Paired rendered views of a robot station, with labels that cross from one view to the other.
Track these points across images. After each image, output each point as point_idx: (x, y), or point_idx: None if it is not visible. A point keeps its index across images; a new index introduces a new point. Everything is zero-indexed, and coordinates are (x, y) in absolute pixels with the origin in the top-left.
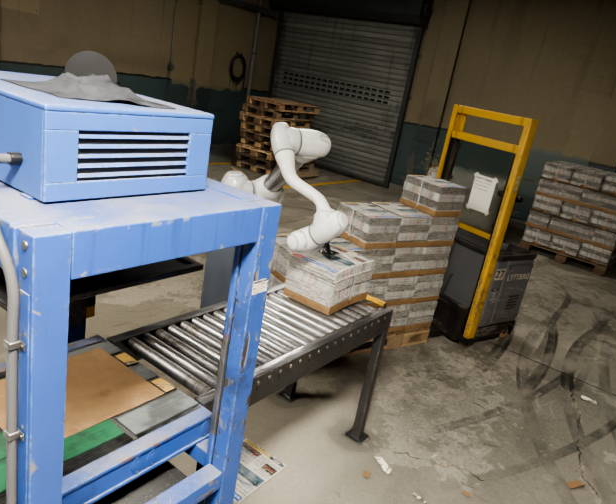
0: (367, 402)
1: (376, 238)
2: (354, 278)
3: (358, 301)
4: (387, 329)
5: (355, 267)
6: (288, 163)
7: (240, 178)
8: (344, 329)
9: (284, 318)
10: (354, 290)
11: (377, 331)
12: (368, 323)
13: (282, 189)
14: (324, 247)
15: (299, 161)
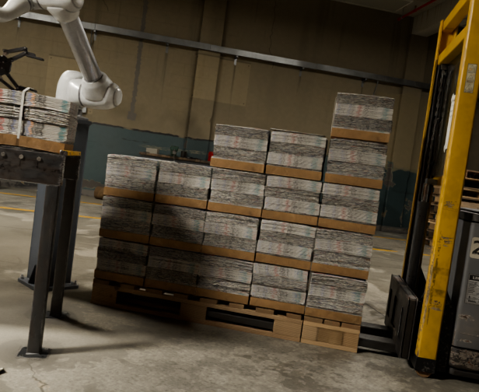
0: (35, 294)
1: (229, 153)
2: (20, 108)
3: (43, 149)
4: (56, 183)
5: (19, 93)
6: (7, 2)
7: (68, 73)
8: None
9: None
10: (29, 129)
11: (25, 173)
12: None
13: (111, 86)
14: None
15: (56, 19)
